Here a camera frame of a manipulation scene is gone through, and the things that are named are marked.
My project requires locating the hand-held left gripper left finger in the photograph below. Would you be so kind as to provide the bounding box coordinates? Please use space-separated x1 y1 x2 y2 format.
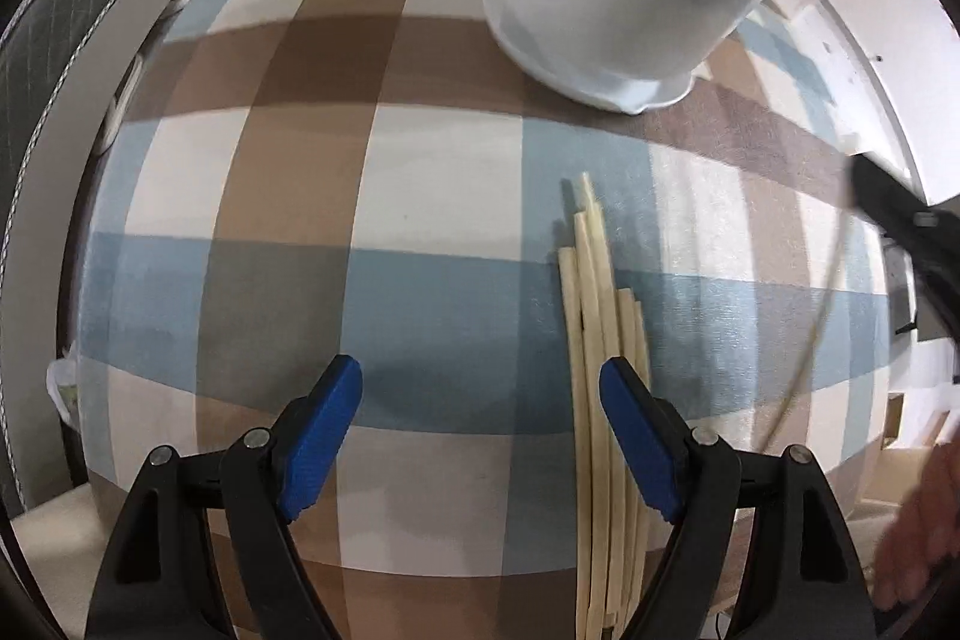
84 353 365 640

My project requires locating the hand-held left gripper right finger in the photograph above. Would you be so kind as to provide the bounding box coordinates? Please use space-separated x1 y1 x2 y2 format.
598 355 878 640

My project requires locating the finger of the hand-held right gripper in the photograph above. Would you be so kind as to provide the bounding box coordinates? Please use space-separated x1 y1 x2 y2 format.
850 150 960 380

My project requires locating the person's right hand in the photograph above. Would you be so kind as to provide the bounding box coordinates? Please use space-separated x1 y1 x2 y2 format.
872 436 960 609

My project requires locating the checkered tablecloth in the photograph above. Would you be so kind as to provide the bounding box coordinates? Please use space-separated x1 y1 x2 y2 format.
71 0 901 640

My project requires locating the white plastic bag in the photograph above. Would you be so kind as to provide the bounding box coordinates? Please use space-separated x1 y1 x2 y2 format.
46 355 83 432

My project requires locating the dark quilted bed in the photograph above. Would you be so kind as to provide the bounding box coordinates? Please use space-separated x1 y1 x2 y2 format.
0 0 226 640

